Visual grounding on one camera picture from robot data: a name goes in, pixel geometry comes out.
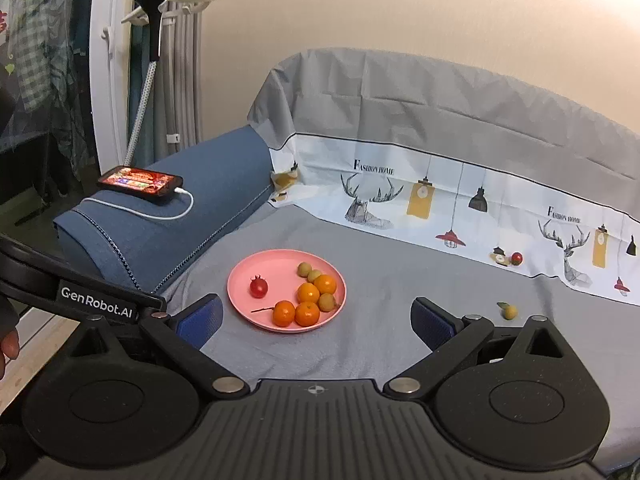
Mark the red cherry tomato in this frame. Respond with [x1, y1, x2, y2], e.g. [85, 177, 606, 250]
[250, 275, 269, 299]

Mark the tangerine with stem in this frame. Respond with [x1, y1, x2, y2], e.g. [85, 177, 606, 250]
[252, 300, 296, 327]

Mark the orange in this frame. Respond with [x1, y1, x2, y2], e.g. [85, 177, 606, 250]
[296, 283, 320, 304]

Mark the yellow-green longan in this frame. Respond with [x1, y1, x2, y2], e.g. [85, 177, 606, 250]
[297, 262, 311, 278]

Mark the small longan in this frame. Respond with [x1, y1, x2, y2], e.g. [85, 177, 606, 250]
[306, 269, 322, 283]

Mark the brown longan with stem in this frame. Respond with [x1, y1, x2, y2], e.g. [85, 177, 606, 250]
[318, 292, 337, 312]

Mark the person's left hand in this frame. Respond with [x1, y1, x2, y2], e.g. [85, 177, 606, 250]
[0, 296, 20, 378]

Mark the longan with green leaf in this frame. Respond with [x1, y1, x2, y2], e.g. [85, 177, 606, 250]
[497, 301, 518, 321]

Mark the black smartphone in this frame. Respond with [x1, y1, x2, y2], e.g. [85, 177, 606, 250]
[96, 166, 183, 200]

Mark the pink round plate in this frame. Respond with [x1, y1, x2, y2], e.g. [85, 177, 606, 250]
[227, 249, 347, 334]

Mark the grey printed sofa cover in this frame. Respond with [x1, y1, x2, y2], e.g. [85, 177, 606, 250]
[166, 49, 639, 468]

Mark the grey curtain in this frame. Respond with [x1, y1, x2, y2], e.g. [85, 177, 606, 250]
[155, 14, 202, 152]

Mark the white charging cable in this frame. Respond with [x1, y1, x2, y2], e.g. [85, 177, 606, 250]
[81, 186, 196, 222]

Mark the white door frame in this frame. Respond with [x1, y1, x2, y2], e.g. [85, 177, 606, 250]
[89, 0, 131, 172]

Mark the garment steamer with hose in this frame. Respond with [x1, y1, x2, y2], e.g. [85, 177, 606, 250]
[125, 0, 166, 166]

